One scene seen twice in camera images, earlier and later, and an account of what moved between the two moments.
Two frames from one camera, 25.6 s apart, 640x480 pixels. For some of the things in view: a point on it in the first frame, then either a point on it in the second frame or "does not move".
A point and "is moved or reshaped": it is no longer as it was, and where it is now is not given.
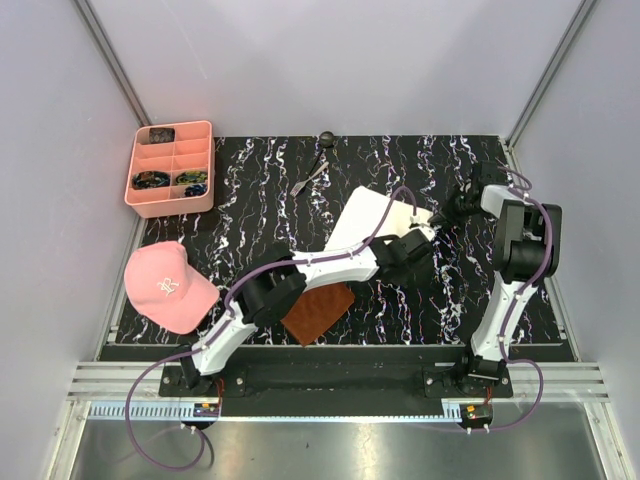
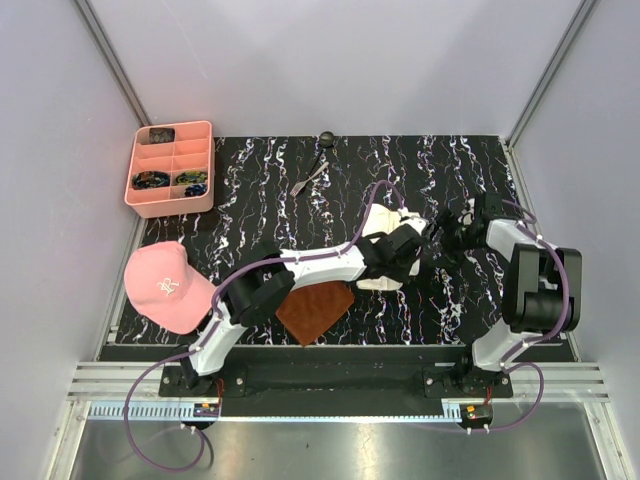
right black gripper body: x=457 y=207 → x=456 y=239
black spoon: x=326 y=140 does not move
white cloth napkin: x=363 y=213 is moved or reshaped
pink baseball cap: x=164 y=291 does not move
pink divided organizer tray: x=171 y=169 does not move
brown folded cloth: x=317 y=310 does not move
